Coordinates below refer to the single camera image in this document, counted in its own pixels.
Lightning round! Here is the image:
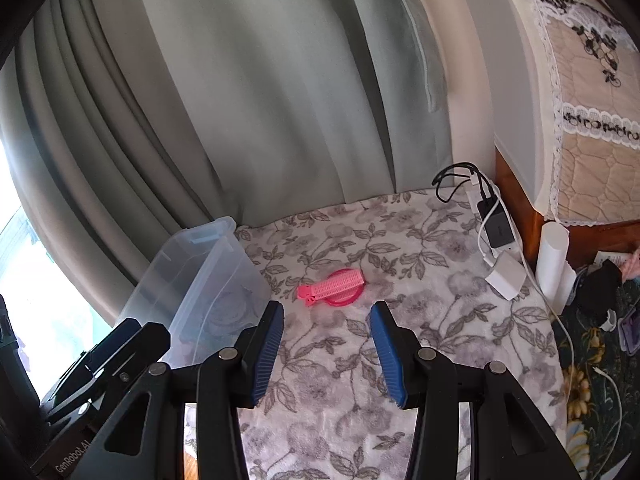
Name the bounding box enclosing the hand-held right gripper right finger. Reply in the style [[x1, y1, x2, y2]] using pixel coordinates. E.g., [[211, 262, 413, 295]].
[[369, 301, 583, 480]]

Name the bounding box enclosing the beige quilted lace cover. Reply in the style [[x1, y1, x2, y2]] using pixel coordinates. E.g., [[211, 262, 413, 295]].
[[487, 0, 640, 226]]

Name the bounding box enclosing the pale green curtain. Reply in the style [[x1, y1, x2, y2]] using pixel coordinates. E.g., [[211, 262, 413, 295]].
[[0, 0, 451, 331]]

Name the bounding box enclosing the single pink ring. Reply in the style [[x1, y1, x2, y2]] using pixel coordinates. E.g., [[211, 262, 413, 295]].
[[322, 269, 365, 308]]

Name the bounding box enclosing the dark floral cloth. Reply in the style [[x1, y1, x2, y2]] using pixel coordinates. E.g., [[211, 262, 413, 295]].
[[550, 280, 640, 480]]

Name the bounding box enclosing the pink hair roller clip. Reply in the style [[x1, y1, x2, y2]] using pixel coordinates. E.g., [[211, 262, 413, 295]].
[[297, 272, 362, 307]]

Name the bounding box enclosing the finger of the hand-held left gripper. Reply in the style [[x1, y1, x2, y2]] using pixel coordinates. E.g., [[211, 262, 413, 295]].
[[42, 317, 144, 407], [106, 322, 172, 379]]

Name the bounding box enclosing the grey floral blanket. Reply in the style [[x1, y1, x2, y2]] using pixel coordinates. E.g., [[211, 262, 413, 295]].
[[182, 187, 568, 480]]

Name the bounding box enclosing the white power strip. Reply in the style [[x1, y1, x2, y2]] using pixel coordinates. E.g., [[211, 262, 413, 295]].
[[467, 185, 522, 261]]

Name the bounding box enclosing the white cylinder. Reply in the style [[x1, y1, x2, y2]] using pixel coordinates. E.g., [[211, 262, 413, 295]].
[[536, 221, 576, 306]]

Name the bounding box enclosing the black charger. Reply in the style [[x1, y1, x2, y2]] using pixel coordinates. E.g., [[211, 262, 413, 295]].
[[477, 199, 516, 251]]

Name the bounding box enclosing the black cloth item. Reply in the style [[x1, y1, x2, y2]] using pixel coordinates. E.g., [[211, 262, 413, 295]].
[[575, 259, 626, 311]]

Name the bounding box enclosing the brown wooden cabinet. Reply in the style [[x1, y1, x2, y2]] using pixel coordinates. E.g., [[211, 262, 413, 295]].
[[495, 147, 640, 266]]

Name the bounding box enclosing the black cable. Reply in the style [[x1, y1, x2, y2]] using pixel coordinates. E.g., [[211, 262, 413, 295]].
[[432, 162, 501, 206]]

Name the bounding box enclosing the smartphone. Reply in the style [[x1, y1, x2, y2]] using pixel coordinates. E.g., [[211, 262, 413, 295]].
[[617, 310, 640, 353]]

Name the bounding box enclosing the white charger adapter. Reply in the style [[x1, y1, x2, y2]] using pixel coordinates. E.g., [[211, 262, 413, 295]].
[[486, 252, 531, 301]]

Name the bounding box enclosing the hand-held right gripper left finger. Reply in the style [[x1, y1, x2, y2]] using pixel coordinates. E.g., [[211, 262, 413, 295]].
[[82, 301, 286, 480]]

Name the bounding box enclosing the clear plastic storage bin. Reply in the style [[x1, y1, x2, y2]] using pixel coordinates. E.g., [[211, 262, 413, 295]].
[[116, 216, 273, 368]]

